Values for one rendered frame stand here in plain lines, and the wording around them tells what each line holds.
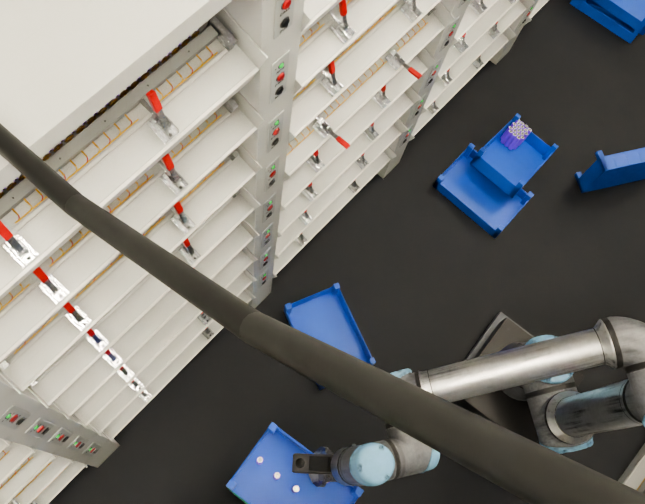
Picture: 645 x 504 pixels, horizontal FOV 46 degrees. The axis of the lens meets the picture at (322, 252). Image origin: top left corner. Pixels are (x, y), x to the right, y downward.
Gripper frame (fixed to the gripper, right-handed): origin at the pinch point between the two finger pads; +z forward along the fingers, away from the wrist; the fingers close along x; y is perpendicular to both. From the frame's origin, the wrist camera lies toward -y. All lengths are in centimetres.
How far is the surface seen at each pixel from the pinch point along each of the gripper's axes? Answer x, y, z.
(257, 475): -3.1, -11.3, 10.3
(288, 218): 66, -15, -4
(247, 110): 53, -46, -78
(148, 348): 25, -46, 4
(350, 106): 81, -14, -44
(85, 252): 25, -67, -70
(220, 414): 17, -14, 53
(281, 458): 2.0, -5.6, 8.8
